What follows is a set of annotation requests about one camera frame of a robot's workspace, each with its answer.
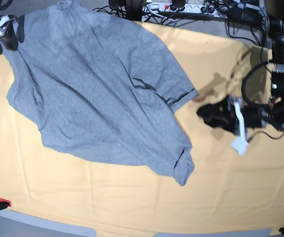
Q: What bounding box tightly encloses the black caster wheel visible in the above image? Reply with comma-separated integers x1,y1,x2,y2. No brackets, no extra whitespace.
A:
108,0,146,22

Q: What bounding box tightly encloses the yellow tablecloth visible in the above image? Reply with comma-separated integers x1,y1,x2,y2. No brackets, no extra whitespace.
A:
0,23,284,237

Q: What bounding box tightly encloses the grey t-shirt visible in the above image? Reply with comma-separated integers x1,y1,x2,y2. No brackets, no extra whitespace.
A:
4,0,198,185

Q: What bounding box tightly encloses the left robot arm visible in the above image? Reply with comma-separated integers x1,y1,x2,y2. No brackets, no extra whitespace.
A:
197,0,284,135

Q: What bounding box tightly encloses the white power strip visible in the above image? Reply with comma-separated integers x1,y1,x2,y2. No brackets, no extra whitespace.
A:
142,1,228,19

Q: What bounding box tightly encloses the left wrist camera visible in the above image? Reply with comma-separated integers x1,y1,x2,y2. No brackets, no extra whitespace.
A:
231,137,249,156

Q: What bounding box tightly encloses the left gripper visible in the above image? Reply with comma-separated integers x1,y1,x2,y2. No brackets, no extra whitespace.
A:
197,96,266,138

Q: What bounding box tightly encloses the black power adapter brick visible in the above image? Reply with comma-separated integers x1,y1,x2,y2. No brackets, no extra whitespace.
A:
228,7,263,27

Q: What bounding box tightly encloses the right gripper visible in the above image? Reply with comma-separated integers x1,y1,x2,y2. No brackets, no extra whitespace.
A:
0,15,25,55

